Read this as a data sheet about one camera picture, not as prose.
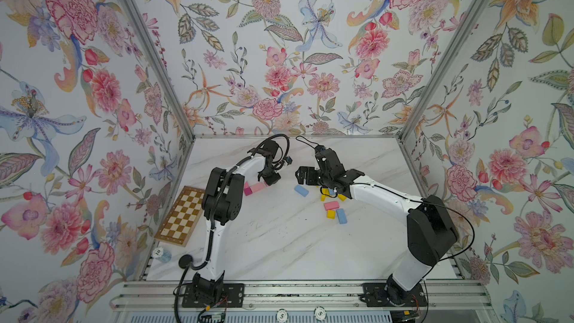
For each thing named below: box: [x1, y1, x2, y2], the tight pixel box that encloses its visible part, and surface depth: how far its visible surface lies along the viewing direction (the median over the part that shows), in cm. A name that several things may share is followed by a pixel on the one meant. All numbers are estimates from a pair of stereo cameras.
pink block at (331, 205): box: [323, 201, 341, 211], surface depth 97 cm
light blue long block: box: [294, 183, 310, 198], surface depth 102 cm
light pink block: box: [250, 182, 265, 193], surface depth 103 cm
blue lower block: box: [336, 207, 348, 225], surface depth 95 cm
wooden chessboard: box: [154, 186, 206, 248], surface depth 88 cm
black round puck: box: [177, 254, 194, 269], surface depth 82 cm
